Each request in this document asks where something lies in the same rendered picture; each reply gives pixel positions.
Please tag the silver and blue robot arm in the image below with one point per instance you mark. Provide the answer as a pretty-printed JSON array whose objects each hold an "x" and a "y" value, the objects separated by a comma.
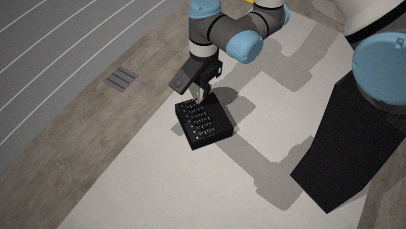
[{"x": 375, "y": 29}]

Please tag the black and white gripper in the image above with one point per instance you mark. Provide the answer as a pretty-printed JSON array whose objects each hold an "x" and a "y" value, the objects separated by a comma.
[{"x": 201, "y": 84}]

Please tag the black fader panel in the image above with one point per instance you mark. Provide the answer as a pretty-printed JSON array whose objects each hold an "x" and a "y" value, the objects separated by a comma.
[{"x": 204, "y": 123}]

